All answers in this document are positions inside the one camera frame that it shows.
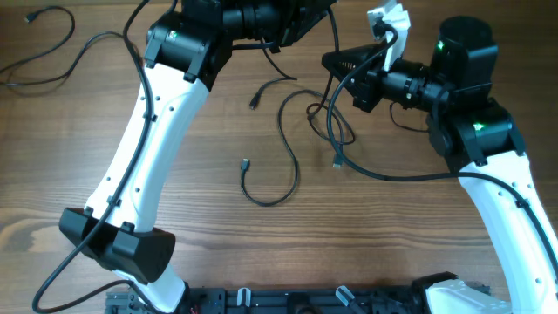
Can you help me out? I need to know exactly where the black cable gold plug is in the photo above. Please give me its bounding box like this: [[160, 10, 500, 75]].
[[249, 9, 356, 149]]

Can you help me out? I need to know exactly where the black cable small plug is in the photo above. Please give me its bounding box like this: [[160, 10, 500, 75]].
[[228, 89, 351, 213]]

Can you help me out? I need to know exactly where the black usb cable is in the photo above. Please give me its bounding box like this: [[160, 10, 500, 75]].
[[0, 4, 132, 88]]

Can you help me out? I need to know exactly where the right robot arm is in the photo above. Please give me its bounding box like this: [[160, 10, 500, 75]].
[[322, 16, 557, 313]]

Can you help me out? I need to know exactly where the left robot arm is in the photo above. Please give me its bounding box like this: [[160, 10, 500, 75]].
[[59, 1, 330, 313]]

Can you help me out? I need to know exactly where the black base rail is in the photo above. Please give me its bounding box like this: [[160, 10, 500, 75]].
[[105, 286, 429, 314]]

